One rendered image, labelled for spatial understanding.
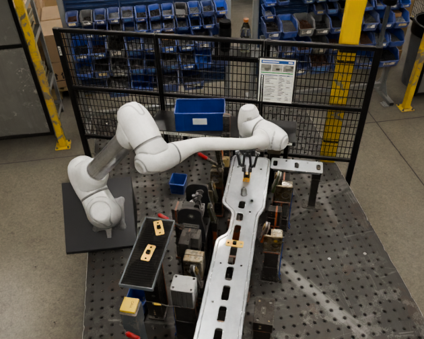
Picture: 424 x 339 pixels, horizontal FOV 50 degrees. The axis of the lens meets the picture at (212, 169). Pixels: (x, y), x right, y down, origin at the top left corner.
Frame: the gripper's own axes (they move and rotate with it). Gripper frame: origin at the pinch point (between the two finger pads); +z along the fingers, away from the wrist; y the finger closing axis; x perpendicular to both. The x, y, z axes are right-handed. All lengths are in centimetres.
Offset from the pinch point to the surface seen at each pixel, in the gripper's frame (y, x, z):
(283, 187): 20.3, -8.2, 1.7
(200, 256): -13, -63, -3
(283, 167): 19.2, 12.7, 5.2
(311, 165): 34.8, 16.3, 5.3
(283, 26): 6, 217, 12
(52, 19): -239, 249, 29
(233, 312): 5, -83, 5
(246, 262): 7, -57, 5
